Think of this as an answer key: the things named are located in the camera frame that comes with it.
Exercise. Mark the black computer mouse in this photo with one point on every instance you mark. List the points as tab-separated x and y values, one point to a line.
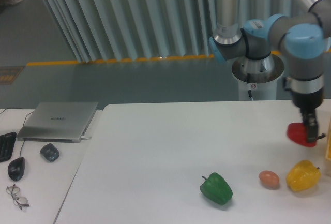
16	169

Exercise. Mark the yellow bell pepper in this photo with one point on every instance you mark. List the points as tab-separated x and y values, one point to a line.
304	175

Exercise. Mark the brown egg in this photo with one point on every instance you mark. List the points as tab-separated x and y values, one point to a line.
269	179

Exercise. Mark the thin frame eyeglasses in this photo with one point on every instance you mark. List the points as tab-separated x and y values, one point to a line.
18	200

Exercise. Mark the green bell pepper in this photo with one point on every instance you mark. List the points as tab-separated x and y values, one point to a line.
216	189

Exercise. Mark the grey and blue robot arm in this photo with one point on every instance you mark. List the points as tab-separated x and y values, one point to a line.
301	40

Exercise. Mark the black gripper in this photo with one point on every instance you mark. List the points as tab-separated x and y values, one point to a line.
307	104

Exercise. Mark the dark grey small case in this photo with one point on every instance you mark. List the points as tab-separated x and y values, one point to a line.
50	152

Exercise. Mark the white folding partition screen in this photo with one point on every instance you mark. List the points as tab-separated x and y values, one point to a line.
135	29

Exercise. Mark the red bell pepper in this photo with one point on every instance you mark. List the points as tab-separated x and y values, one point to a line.
297	133

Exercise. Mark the silver closed laptop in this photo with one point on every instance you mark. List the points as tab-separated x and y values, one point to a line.
58	122

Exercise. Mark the black keyboard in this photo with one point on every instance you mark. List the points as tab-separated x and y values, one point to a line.
7	142

